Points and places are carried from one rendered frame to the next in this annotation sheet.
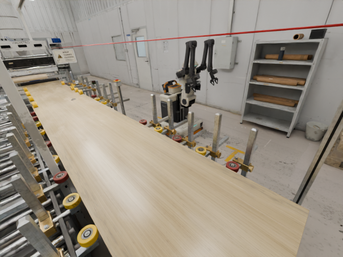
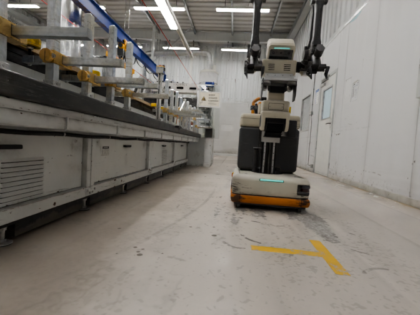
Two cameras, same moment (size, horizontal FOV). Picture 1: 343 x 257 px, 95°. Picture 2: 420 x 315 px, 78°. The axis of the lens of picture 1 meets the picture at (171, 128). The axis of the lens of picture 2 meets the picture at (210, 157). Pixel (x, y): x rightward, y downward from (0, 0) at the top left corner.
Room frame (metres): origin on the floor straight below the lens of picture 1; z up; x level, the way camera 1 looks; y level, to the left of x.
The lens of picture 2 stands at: (0.77, -1.58, 0.51)
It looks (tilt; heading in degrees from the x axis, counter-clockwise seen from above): 3 degrees down; 48
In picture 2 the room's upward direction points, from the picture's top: 4 degrees clockwise
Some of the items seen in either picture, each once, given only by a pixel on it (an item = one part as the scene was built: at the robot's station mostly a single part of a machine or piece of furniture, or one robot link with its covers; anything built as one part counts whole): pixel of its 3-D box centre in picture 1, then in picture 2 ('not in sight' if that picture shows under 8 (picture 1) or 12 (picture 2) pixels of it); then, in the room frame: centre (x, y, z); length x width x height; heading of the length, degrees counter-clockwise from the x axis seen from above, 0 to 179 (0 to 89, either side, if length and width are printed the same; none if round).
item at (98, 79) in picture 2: (191, 138); (102, 80); (1.26, -0.19, 0.80); 0.43 x 0.03 x 0.04; 132
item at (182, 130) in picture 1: (180, 125); (265, 185); (2.77, -0.18, 0.16); 0.67 x 0.64 x 0.25; 43
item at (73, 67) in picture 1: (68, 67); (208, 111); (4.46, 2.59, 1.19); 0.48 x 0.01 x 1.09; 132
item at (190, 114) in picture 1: (190, 136); (87, 62); (1.19, -0.17, 0.87); 0.04 x 0.04 x 0.48; 42
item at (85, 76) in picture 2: (188, 142); (89, 78); (1.21, -0.15, 0.80); 0.14 x 0.06 x 0.05; 42
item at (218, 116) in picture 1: (215, 141); (53, 30); (1.01, -0.34, 0.93); 0.04 x 0.04 x 0.48; 42
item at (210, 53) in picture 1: (210, 56); (317, 24); (2.58, -0.65, 1.40); 0.11 x 0.06 x 0.43; 133
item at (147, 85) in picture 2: (173, 127); (123, 85); (1.45, -0.02, 0.83); 0.43 x 0.03 x 0.04; 132
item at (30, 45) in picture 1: (37, 79); (178, 122); (4.25, 3.36, 0.95); 1.65 x 0.70 x 1.90; 132
